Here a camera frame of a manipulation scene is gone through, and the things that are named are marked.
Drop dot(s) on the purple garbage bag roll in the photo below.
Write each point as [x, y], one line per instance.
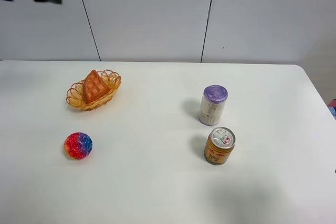
[212, 104]

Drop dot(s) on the gold red bull can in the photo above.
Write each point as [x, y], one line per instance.
[220, 143]

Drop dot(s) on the rainbow coloured ball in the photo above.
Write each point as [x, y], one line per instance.
[78, 146]

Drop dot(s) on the red blue object at edge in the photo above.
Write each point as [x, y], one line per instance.
[332, 107]

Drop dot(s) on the brown waffle bread slice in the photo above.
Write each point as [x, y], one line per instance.
[94, 87]

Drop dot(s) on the orange woven plastic basket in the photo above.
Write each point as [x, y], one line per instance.
[75, 96]

